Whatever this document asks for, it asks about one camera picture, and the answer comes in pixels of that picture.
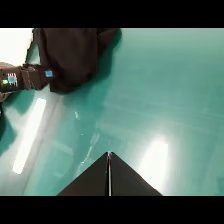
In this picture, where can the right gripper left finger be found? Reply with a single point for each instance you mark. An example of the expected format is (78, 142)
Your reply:
(93, 181)

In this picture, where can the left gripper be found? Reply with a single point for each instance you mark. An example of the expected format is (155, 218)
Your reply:
(37, 77)

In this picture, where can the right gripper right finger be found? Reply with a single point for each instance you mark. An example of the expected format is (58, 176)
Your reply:
(125, 181)

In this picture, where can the dark brown shirt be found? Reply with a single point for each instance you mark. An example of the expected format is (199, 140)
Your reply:
(73, 56)

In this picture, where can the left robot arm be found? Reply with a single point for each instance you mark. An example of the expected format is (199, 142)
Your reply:
(10, 80)

